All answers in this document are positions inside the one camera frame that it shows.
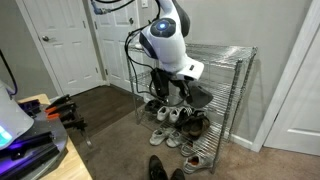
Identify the wooden table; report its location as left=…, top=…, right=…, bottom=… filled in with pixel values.
left=17, top=93, right=94, bottom=180

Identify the black leather shoe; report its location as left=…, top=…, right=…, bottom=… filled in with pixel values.
left=169, top=167, right=186, bottom=180
left=147, top=154, right=170, bottom=180

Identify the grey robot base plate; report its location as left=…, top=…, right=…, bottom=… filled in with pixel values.
left=0, top=103, right=70, bottom=180

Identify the cable with blue sleeve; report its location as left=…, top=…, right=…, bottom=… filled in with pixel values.
left=90, top=0, right=136, bottom=16

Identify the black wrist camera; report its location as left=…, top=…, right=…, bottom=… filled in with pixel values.
left=149, top=67, right=173, bottom=100

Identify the black slide with white stripes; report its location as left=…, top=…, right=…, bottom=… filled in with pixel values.
left=174, top=106, right=195, bottom=132

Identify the black aluminium rail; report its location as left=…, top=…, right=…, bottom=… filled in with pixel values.
left=0, top=130, right=55, bottom=160
left=17, top=98, right=43, bottom=118
left=0, top=143, right=62, bottom=180

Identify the white high-top sneaker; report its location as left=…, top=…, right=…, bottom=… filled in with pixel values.
left=156, top=106, right=172, bottom=123
left=167, top=106, right=185, bottom=125

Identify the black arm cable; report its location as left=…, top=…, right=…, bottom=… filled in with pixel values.
left=123, top=0, right=161, bottom=103

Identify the dark suede shoe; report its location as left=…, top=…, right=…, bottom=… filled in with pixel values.
left=144, top=99, right=158, bottom=114
left=152, top=99, right=166, bottom=115

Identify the chrome wire shoe rack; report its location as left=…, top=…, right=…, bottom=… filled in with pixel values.
left=125, top=42, right=259, bottom=175

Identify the white sneaker with orange insole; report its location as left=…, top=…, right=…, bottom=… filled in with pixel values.
left=180, top=141, right=197, bottom=158
left=182, top=154, right=215, bottom=175

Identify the white worn sneaker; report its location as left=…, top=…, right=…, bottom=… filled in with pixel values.
left=149, top=127, right=175, bottom=147
left=165, top=130, right=185, bottom=149

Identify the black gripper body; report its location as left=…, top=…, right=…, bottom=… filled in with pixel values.
left=168, top=78, right=195, bottom=98

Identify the white panel door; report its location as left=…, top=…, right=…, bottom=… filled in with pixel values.
left=250, top=0, right=320, bottom=158
left=14, top=0, right=106, bottom=98
left=89, top=0, right=145, bottom=94

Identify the brown shoe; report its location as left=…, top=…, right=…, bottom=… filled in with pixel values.
left=181, top=117, right=202, bottom=140
left=195, top=114, right=212, bottom=133

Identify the black orange bar clamp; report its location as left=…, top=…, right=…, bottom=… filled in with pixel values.
left=61, top=116, right=95, bottom=150
left=44, top=94, right=73, bottom=113
left=45, top=105, right=78, bottom=122

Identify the dark grey Nike slipper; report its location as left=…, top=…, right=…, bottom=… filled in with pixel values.
left=185, top=84, right=215, bottom=110

